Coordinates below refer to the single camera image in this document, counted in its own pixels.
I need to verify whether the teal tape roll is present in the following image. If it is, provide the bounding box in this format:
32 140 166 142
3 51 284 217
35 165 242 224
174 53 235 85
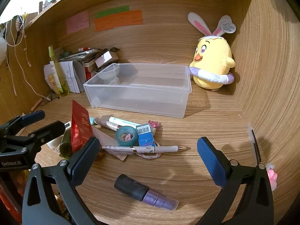
115 126 138 146

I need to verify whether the white printed box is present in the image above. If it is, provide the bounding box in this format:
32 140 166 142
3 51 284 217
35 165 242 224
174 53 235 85
44 63 57 90

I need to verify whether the stack of books and papers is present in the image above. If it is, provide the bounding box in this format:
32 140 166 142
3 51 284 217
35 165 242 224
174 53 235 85
57 61 86 94

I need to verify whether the pink fluffy ornament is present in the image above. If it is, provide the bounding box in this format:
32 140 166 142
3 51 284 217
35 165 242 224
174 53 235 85
266 163 278 192

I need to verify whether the braided pastel bracelet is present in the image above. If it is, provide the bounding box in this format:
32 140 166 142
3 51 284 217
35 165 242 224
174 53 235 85
133 120 163 159

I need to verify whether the yellow chick plush toy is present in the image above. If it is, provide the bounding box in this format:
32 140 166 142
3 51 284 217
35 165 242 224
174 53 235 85
187 12 237 91

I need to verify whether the clear plastic storage box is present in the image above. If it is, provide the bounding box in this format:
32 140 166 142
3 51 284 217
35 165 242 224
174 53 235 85
83 63 193 119

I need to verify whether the green paper note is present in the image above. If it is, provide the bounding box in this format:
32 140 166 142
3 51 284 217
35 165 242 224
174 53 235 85
96 5 130 18

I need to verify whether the white hanging cord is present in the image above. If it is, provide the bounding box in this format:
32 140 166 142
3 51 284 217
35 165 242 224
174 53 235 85
4 12 45 99

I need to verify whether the red box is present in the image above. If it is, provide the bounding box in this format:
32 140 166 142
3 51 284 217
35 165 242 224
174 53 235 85
84 67 95 81

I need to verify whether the white pink pen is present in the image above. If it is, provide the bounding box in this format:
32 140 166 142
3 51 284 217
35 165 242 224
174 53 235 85
102 145 191 155

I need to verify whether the large pink cosmetic tube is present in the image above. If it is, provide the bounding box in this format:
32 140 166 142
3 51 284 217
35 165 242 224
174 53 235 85
93 128 134 161

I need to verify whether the small blue box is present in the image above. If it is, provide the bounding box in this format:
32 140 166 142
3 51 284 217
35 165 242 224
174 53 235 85
136 123 155 147

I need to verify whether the white green tube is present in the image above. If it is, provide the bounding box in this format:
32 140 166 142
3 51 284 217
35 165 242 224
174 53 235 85
108 116 141 127

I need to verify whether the white bowl of marbles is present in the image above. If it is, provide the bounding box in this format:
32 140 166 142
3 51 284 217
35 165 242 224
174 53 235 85
94 64 120 80

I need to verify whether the wooden stick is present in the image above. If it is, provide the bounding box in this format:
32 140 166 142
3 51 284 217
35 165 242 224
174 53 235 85
30 97 43 112

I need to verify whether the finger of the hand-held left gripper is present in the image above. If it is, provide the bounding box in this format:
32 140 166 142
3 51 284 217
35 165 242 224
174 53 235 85
4 120 66 153
0 110 46 137

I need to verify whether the orange paper note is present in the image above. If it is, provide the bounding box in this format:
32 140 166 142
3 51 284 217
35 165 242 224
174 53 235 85
94 10 143 32

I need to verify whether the dark green bottle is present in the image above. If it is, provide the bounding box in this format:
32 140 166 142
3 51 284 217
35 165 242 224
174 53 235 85
59 128 76 159

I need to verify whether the red envelope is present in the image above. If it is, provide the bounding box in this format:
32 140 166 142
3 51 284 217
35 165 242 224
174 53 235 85
71 100 95 153

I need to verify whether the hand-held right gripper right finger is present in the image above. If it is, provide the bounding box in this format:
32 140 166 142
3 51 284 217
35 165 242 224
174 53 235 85
196 136 275 225

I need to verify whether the yellow-green spray bottle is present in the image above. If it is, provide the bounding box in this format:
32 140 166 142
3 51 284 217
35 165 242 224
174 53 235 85
48 46 70 97

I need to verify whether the yellow white sunscreen tube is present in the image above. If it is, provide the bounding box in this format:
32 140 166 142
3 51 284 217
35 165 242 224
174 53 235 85
47 73 62 96

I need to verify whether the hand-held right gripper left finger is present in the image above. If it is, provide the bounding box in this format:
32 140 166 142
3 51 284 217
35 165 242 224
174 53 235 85
22 136 101 225

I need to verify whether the purple tube with black cap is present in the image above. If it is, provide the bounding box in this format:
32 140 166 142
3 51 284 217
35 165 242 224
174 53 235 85
114 174 179 211

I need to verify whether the small cardboard box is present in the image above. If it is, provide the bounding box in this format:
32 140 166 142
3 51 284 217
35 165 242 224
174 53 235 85
95 47 120 68

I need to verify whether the small pink cosmetic tube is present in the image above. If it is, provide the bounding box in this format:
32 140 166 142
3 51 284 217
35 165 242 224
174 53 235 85
95 115 120 132

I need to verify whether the pink paper note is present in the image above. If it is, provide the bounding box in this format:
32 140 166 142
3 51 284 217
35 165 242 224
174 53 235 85
66 11 90 35

